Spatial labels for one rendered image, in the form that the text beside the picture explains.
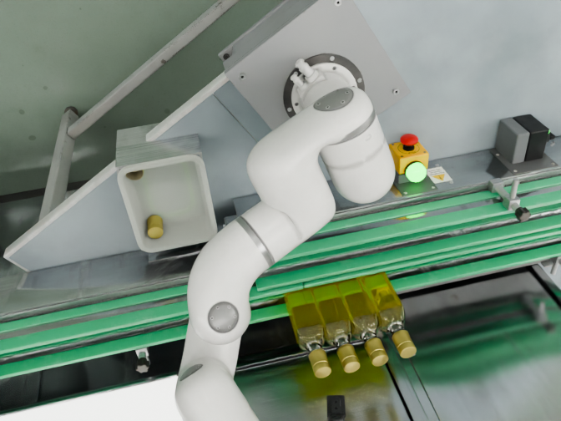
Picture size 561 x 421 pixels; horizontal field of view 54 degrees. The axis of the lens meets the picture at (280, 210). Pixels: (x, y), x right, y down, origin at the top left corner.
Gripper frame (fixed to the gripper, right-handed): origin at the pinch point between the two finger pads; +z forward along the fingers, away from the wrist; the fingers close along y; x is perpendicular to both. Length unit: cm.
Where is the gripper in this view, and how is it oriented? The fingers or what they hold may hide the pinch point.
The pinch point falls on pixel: (336, 413)
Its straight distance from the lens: 105.9
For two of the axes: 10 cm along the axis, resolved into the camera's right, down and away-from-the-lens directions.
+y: -0.7, -7.9, -6.1
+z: 0.5, -6.1, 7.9
